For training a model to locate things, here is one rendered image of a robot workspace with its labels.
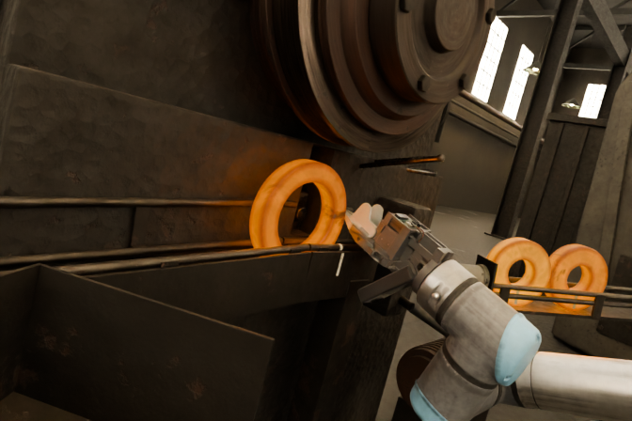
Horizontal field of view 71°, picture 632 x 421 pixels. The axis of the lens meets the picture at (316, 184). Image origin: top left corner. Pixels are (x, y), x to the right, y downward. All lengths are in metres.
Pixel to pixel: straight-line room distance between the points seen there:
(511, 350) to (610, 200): 2.75
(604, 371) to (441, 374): 0.22
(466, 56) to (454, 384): 0.51
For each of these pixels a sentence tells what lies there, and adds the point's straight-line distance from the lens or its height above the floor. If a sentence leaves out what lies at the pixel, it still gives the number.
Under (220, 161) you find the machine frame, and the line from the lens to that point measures 0.68.
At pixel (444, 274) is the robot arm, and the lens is 0.70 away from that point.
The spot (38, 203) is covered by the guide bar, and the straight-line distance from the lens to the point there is 0.58.
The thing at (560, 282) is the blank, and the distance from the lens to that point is 1.19.
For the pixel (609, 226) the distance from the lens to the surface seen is 3.35.
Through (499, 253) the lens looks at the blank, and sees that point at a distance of 1.08.
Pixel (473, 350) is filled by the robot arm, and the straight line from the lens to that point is 0.69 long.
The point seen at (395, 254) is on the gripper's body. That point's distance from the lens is 0.74.
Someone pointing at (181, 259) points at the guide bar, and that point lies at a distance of 0.57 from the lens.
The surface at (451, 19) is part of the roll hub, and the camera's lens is 0.73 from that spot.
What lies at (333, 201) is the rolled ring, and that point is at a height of 0.78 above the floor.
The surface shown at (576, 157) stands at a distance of 4.86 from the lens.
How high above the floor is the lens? 0.87
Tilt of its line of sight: 5 degrees down
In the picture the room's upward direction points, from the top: 15 degrees clockwise
